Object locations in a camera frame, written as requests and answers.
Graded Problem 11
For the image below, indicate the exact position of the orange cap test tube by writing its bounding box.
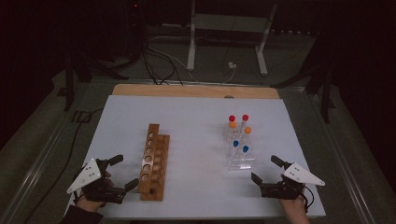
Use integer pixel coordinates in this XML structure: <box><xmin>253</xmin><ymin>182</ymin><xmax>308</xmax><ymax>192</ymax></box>
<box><xmin>243</xmin><ymin>126</ymin><xmax>252</xmax><ymax>147</ymax></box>
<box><xmin>229</xmin><ymin>120</ymin><xmax>238</xmax><ymax>143</ymax></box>

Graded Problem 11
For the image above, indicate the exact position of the clear acrylic test tube rack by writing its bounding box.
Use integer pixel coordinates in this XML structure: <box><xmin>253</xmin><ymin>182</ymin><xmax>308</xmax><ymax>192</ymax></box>
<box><xmin>223</xmin><ymin>121</ymin><xmax>256</xmax><ymax>172</ymax></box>

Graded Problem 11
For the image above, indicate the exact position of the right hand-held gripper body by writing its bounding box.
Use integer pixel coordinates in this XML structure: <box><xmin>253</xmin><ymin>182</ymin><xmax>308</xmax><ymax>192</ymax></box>
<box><xmin>261</xmin><ymin>161</ymin><xmax>326</xmax><ymax>200</ymax></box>

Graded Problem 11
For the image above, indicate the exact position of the white metal stand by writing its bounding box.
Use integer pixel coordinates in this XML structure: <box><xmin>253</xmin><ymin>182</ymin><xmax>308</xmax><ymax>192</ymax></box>
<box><xmin>186</xmin><ymin>0</ymin><xmax>278</xmax><ymax>77</ymax></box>

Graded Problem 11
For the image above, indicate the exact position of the black metal stand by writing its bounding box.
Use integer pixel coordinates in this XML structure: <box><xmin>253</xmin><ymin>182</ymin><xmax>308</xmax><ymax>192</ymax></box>
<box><xmin>270</xmin><ymin>31</ymin><xmax>336</xmax><ymax>124</ymax></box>
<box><xmin>57</xmin><ymin>50</ymin><xmax>129</xmax><ymax>112</ymax></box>

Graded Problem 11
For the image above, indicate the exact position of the person's right hand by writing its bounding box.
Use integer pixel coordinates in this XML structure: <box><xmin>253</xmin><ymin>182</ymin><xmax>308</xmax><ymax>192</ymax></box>
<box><xmin>278</xmin><ymin>193</ymin><xmax>309</xmax><ymax>224</ymax></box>

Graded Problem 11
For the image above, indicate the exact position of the black cable bundle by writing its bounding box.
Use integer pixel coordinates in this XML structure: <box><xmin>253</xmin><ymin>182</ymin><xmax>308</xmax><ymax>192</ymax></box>
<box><xmin>139</xmin><ymin>43</ymin><xmax>185</xmax><ymax>86</ymax></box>

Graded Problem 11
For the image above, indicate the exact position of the black floor cable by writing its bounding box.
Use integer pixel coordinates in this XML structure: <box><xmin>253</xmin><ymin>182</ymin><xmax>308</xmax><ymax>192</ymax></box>
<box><xmin>22</xmin><ymin>106</ymin><xmax>106</xmax><ymax>224</ymax></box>

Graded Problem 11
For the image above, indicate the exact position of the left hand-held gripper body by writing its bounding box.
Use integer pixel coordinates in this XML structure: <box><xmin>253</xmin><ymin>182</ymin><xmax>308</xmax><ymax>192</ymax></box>
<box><xmin>66</xmin><ymin>158</ymin><xmax>127</xmax><ymax>205</ymax></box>

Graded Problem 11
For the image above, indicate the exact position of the white floor cable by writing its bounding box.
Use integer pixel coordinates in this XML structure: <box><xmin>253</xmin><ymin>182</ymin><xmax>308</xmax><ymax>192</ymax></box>
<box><xmin>148</xmin><ymin>34</ymin><xmax>237</xmax><ymax>85</ymax></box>

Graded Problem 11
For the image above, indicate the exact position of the red cap test tube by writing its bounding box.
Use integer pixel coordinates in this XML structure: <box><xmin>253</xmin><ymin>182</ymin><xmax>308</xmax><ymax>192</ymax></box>
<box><xmin>228</xmin><ymin>114</ymin><xmax>237</xmax><ymax>136</ymax></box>
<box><xmin>241</xmin><ymin>114</ymin><xmax>250</xmax><ymax>134</ymax></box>

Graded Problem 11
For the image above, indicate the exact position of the right hand-held gripper cable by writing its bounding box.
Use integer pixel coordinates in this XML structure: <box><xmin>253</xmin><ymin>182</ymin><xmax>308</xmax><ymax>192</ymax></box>
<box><xmin>302</xmin><ymin>185</ymin><xmax>315</xmax><ymax>214</ymax></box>

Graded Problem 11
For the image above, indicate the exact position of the person's left hand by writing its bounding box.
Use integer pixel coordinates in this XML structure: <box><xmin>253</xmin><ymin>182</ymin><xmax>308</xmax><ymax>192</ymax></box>
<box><xmin>75</xmin><ymin>194</ymin><xmax>106</xmax><ymax>214</ymax></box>

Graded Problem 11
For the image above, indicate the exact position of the wooden test tube rack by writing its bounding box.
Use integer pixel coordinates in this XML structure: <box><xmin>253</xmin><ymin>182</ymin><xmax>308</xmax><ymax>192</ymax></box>
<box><xmin>136</xmin><ymin>123</ymin><xmax>171</xmax><ymax>202</ymax></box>

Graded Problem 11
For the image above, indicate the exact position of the white table mat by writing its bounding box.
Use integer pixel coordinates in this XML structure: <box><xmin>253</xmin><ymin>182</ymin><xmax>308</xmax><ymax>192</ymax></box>
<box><xmin>64</xmin><ymin>94</ymin><xmax>327</xmax><ymax>220</ymax></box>

